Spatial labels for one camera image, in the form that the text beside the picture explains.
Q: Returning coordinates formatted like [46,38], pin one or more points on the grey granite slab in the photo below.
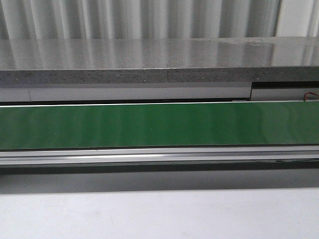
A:
[141,61]

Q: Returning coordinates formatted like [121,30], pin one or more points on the white pleated curtain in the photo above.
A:
[157,19]

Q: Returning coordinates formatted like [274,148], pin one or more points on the green conveyor belt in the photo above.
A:
[143,125]

